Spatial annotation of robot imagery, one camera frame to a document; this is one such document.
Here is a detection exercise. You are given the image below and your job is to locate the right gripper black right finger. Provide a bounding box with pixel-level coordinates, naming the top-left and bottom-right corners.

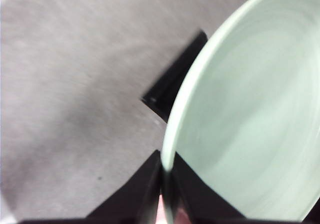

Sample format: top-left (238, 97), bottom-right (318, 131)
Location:
top-left (170, 152), bottom-right (298, 224)

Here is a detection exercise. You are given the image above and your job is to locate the light green round plate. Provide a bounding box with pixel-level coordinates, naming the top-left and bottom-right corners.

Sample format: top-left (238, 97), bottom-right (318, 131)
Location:
top-left (160, 0), bottom-right (320, 224)

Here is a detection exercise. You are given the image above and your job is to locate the black plastic dish rack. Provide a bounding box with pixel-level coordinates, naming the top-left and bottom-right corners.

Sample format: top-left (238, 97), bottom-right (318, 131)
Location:
top-left (141, 29), bottom-right (209, 124)

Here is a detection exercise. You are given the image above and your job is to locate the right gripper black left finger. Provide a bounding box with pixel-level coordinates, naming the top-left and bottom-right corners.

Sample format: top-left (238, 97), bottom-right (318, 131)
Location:
top-left (86, 149), bottom-right (163, 224)

